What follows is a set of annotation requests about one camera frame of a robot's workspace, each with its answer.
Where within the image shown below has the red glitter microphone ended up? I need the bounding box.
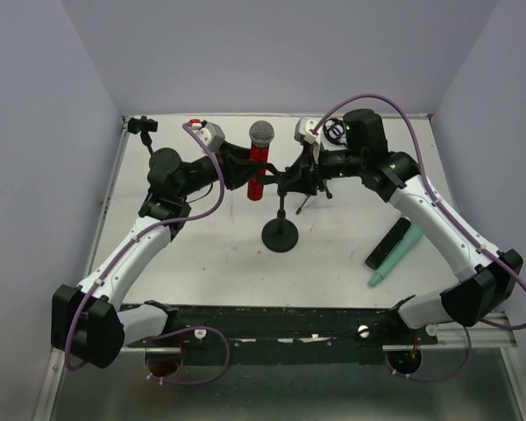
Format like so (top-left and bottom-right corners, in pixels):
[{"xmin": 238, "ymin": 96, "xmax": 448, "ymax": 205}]
[{"xmin": 247, "ymin": 120, "xmax": 274, "ymax": 201}]

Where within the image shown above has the round-base mic stand with clip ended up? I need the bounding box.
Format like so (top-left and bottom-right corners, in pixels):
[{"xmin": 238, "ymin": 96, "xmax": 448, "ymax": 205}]
[{"xmin": 258, "ymin": 163, "xmax": 299, "ymax": 253}]

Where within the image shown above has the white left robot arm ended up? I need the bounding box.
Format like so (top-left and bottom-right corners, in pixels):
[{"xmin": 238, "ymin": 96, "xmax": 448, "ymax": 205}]
[{"xmin": 51, "ymin": 141, "xmax": 268, "ymax": 371}]

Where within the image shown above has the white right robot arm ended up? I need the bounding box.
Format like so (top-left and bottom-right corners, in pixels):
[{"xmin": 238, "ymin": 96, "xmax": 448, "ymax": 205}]
[{"xmin": 287, "ymin": 109, "xmax": 522, "ymax": 329}]

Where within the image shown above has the left round-base mic stand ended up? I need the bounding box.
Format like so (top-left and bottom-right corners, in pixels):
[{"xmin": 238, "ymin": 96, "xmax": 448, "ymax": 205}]
[{"xmin": 127, "ymin": 116, "xmax": 159, "ymax": 154}]

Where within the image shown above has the black glitter microphone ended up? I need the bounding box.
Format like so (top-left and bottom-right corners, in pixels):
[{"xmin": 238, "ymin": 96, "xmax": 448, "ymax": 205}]
[{"xmin": 365, "ymin": 218, "xmax": 411, "ymax": 270}]

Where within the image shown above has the mint green microphone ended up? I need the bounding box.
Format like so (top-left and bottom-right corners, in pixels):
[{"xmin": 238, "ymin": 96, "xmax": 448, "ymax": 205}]
[{"xmin": 365, "ymin": 225, "xmax": 423, "ymax": 288}]

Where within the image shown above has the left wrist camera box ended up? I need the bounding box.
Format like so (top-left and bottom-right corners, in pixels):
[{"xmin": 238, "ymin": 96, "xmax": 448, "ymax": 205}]
[{"xmin": 199, "ymin": 123, "xmax": 225, "ymax": 153}]

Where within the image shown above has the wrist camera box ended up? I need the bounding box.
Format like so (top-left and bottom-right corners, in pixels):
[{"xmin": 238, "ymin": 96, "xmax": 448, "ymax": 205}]
[
  {"xmin": 294, "ymin": 118, "xmax": 322, "ymax": 163},
  {"xmin": 199, "ymin": 123, "xmax": 225, "ymax": 153}
]

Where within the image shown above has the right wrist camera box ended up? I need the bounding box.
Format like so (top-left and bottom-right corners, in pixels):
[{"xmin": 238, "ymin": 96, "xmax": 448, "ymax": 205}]
[{"xmin": 294, "ymin": 118, "xmax": 322, "ymax": 163}]

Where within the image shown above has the tripod stand with shock mount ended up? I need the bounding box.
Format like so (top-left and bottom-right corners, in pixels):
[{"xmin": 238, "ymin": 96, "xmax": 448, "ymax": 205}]
[{"xmin": 295, "ymin": 117, "xmax": 350, "ymax": 216}]

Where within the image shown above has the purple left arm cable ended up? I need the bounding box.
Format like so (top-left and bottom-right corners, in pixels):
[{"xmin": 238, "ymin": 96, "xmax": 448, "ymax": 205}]
[{"xmin": 63, "ymin": 121, "xmax": 229, "ymax": 372}]

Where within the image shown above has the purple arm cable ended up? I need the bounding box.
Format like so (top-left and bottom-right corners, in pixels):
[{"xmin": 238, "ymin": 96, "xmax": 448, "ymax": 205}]
[
  {"xmin": 63, "ymin": 121, "xmax": 229, "ymax": 372},
  {"xmin": 313, "ymin": 93, "xmax": 526, "ymax": 330}
]

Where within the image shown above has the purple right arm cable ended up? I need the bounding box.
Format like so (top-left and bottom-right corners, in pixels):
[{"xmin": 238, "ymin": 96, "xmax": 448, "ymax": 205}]
[{"xmin": 313, "ymin": 93, "xmax": 526, "ymax": 330}]

